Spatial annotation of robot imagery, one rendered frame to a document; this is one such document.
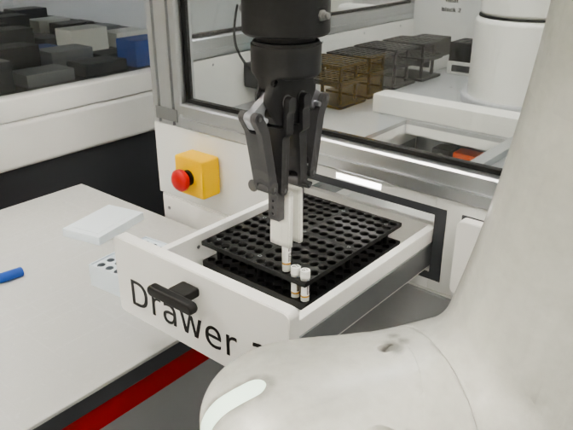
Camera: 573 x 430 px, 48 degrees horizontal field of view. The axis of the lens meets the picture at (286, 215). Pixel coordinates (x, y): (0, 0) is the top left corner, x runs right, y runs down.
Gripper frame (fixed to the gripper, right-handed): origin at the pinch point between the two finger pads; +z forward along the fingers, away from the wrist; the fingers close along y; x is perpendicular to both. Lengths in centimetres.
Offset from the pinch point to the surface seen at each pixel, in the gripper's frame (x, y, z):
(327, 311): 7.4, 1.6, 9.5
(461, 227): 12.6, -21.2, 5.5
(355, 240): 1.7, -12.5, 7.5
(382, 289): 7.6, -10.1, 11.9
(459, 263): 12.8, -21.2, 10.8
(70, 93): -85, -26, 3
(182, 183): -36.8, -15.8, 9.8
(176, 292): -5.2, 13.1, 6.4
